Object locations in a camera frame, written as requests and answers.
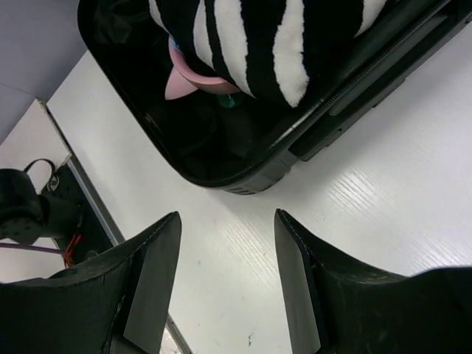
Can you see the zebra striped plush pouch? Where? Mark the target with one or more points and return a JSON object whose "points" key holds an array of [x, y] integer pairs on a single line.
{"points": [[271, 50]]}

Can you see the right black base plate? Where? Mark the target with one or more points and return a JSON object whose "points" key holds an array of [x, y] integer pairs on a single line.
{"points": [[76, 217]]}

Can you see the black hard-shell suitcase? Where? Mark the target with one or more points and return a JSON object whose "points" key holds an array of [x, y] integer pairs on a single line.
{"points": [[249, 148]]}

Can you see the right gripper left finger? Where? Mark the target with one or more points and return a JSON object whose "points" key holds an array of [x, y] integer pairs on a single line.
{"points": [[116, 302]]}

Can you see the pink cat-ear headphones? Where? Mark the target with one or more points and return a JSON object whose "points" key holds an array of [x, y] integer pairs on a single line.
{"points": [[183, 81]]}

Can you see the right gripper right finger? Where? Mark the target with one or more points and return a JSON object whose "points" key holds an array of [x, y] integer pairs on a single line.
{"points": [[335, 303]]}

